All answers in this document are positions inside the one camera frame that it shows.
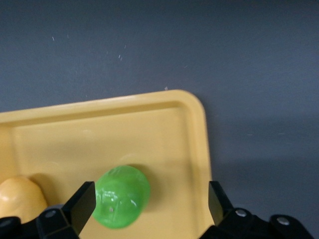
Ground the yellow potato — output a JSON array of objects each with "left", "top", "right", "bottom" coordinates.
[{"left": 0, "top": 175, "right": 48, "bottom": 222}]

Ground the dark grey table mat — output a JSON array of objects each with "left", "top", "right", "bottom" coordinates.
[{"left": 0, "top": 0, "right": 319, "bottom": 239}]

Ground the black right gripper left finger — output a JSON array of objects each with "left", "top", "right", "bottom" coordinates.
[{"left": 36, "top": 181, "right": 97, "bottom": 239}]

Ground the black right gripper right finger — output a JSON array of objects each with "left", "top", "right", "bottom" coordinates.
[{"left": 208, "top": 181, "right": 271, "bottom": 239}]

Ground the yellow plastic tray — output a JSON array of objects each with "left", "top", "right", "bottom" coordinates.
[{"left": 0, "top": 89, "right": 212, "bottom": 239}]

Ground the green apple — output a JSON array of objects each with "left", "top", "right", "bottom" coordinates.
[{"left": 92, "top": 164, "right": 152, "bottom": 230}]

